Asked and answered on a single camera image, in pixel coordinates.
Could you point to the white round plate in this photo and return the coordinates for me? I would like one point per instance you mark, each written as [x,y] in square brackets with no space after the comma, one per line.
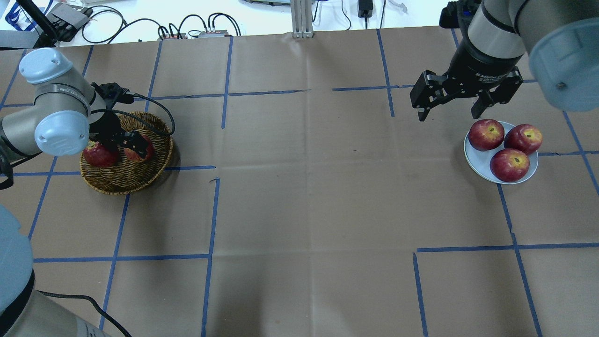
[479,160]

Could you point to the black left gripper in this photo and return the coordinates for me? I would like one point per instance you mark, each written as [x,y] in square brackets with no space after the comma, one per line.
[108,127]

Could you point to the silver usb hub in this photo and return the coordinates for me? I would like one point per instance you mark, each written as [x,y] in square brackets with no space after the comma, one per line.
[213,33]

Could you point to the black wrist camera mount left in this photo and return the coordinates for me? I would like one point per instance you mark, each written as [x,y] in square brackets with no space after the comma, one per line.
[110,91]

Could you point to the black power adapter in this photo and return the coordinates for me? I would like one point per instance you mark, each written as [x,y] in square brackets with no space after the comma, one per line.
[365,8]

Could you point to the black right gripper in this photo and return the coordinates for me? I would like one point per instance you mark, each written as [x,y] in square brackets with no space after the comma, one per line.
[482,63]

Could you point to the round wicker basket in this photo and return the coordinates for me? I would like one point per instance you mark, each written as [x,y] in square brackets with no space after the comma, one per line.
[132,173]

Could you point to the dark red basket apple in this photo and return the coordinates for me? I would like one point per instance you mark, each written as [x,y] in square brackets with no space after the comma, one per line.
[101,159]

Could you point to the aluminium frame post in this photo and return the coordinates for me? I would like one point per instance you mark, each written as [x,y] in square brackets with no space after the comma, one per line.
[302,25]

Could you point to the red plate apple back-left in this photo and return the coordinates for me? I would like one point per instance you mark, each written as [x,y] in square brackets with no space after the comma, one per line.
[486,134]

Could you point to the red plate apple front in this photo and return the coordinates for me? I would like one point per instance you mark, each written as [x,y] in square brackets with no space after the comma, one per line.
[509,165]

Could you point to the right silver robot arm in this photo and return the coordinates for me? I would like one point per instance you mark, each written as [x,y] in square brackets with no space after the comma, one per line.
[560,38]

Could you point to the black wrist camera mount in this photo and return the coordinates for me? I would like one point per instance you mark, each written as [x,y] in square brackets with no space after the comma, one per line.
[110,91]
[458,14]

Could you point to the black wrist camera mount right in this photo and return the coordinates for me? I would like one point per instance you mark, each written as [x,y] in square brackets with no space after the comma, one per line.
[458,14]

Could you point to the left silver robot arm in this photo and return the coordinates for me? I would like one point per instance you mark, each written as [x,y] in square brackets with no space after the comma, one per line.
[67,112]

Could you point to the red plate apple back-right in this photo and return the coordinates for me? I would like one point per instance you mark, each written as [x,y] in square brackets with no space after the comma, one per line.
[525,138]

